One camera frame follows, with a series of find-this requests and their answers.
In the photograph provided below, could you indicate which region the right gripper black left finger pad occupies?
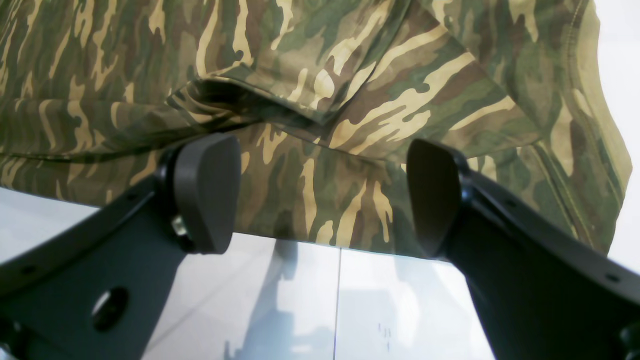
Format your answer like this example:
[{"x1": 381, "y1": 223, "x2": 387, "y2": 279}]
[{"x1": 0, "y1": 133, "x2": 242, "y2": 360}]

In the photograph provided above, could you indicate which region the camouflage t-shirt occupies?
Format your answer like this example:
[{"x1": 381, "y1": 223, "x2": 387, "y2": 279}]
[{"x1": 0, "y1": 0, "x2": 633, "y2": 258}]

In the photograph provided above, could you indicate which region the right gripper black right finger pad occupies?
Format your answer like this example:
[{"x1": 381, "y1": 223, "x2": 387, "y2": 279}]
[{"x1": 406, "y1": 139, "x2": 640, "y2": 360}]

